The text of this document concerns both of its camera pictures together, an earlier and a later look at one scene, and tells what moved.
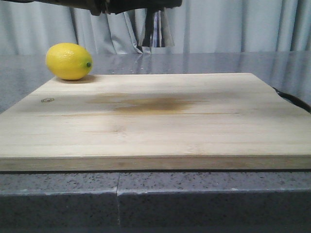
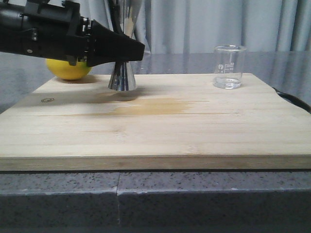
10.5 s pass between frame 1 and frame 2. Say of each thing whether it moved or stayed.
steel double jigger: moved
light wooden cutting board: stayed
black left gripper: moved
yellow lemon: stayed
